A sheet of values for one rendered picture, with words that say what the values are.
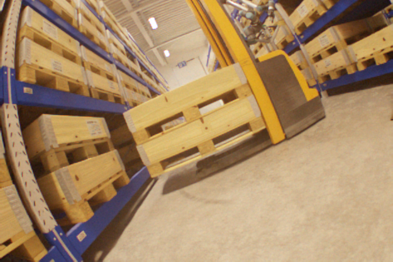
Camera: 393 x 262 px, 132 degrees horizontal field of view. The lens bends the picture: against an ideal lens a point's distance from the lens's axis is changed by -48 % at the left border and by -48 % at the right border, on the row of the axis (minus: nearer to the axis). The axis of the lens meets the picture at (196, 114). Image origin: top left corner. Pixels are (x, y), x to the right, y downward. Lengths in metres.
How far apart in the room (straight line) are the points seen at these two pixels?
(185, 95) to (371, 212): 1.53
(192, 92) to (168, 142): 0.51
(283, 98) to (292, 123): 0.26
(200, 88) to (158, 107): 0.43
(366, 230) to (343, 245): 0.10
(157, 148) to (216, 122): 0.59
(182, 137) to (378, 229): 1.49
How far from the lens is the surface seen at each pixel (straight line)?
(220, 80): 1.59
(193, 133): 1.54
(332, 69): 2.85
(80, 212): 1.12
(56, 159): 1.11
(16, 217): 0.91
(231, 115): 1.57
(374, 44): 2.36
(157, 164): 1.63
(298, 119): 1.85
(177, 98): 1.55
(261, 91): 1.72
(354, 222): 0.75
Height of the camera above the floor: 0.56
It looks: 2 degrees up
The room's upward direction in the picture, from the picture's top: 24 degrees counter-clockwise
